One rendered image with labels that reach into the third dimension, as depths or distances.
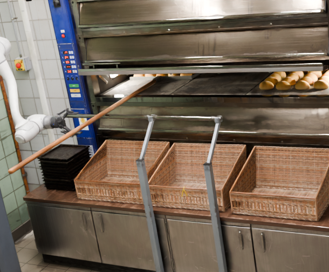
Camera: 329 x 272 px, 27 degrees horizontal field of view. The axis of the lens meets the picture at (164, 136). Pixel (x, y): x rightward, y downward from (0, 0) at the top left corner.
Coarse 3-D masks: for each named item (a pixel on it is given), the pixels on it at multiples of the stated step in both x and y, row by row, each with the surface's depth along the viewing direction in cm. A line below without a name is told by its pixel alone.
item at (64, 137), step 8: (152, 80) 512; (144, 88) 500; (128, 96) 482; (120, 104) 472; (104, 112) 455; (88, 120) 441; (80, 128) 432; (64, 136) 419; (56, 144) 411; (40, 152) 398; (24, 160) 387; (32, 160) 392; (16, 168) 380
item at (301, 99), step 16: (112, 96) 499; (144, 96) 486; (160, 96) 479; (176, 96) 472; (192, 96) 466; (208, 96) 460; (224, 96) 454; (240, 96) 448; (256, 96) 442; (272, 96) 437; (288, 96) 432; (304, 96) 426; (320, 96) 421
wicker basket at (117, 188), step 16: (128, 144) 501; (160, 144) 487; (96, 160) 499; (112, 160) 509; (160, 160) 474; (80, 176) 482; (96, 176) 499; (112, 176) 510; (128, 176) 503; (80, 192) 483; (96, 192) 486; (112, 192) 480; (128, 192) 477
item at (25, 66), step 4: (16, 60) 520; (20, 60) 518; (24, 60) 518; (28, 60) 521; (20, 64) 519; (24, 64) 518; (28, 64) 522; (16, 68) 523; (20, 68) 521; (24, 68) 519; (28, 68) 522
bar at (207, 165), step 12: (204, 120) 422; (216, 120) 416; (216, 132) 414; (144, 144) 435; (144, 156) 433; (144, 168) 432; (204, 168) 407; (144, 180) 433; (144, 192) 436; (144, 204) 440; (216, 204) 415; (216, 216) 415; (216, 228) 418; (156, 240) 448; (216, 240) 422; (156, 252) 450; (216, 252) 425; (156, 264) 454
